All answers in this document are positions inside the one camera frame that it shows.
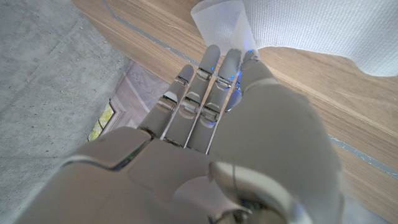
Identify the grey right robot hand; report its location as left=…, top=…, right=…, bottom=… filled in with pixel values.
left=14, top=44, right=345, bottom=224

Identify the white bandage strip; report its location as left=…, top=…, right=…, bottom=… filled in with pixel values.
left=190, top=0, right=398, bottom=78

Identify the printed window backdrop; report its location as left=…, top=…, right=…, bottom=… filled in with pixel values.
left=86, top=60, right=171, bottom=142

